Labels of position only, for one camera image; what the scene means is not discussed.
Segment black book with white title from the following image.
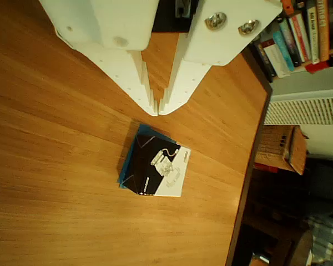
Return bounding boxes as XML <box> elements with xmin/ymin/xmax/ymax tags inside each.
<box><xmin>249</xmin><ymin>41</ymin><xmax>278</xmax><ymax>84</ymax></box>

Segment black and white box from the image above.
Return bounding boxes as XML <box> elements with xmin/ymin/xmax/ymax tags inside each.
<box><xmin>124</xmin><ymin>134</ymin><xmax>194</xmax><ymax>198</ymax></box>

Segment orange book with dark title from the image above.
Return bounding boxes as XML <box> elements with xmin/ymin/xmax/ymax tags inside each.
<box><xmin>280</xmin><ymin>0</ymin><xmax>295</xmax><ymax>15</ymax></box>

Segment white book with red stripes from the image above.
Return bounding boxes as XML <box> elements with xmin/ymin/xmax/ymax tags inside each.
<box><xmin>287</xmin><ymin>12</ymin><xmax>311</xmax><ymax>64</ymax></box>

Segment blue tape square target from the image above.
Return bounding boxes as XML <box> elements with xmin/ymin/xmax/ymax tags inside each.
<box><xmin>116</xmin><ymin>123</ymin><xmax>181</xmax><ymax>191</ymax></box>

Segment brown wicker basket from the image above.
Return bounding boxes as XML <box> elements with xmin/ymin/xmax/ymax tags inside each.
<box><xmin>254</xmin><ymin>125</ymin><xmax>309</xmax><ymax>176</ymax></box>

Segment red and black football scarf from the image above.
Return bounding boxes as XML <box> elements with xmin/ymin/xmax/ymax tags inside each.
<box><xmin>304</xmin><ymin>59</ymin><xmax>333</xmax><ymax>75</ymax></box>

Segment plain white book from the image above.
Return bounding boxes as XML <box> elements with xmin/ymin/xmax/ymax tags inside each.
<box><xmin>262</xmin><ymin>40</ymin><xmax>291</xmax><ymax>78</ymax></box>

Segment plaid cloth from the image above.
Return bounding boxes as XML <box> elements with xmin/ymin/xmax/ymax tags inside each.
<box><xmin>305</xmin><ymin>216</ymin><xmax>333</xmax><ymax>266</ymax></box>

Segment white Modern Romance book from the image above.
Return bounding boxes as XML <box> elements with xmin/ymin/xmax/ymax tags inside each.
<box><xmin>305</xmin><ymin>0</ymin><xmax>321</xmax><ymax>65</ymax></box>

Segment dark purple book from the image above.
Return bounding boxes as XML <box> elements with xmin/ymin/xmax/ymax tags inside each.
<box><xmin>277</xmin><ymin>16</ymin><xmax>302</xmax><ymax>69</ymax></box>

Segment orange Connect book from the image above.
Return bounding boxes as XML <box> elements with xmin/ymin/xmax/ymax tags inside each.
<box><xmin>315</xmin><ymin>0</ymin><xmax>331</xmax><ymax>63</ymax></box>

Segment white louvered heater unit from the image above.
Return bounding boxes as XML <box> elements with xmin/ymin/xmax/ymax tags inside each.
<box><xmin>263</xmin><ymin>94</ymin><xmax>333</xmax><ymax>127</ymax></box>

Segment light blue book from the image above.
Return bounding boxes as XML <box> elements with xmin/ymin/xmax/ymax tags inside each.
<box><xmin>271</xmin><ymin>29</ymin><xmax>295</xmax><ymax>72</ymax></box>

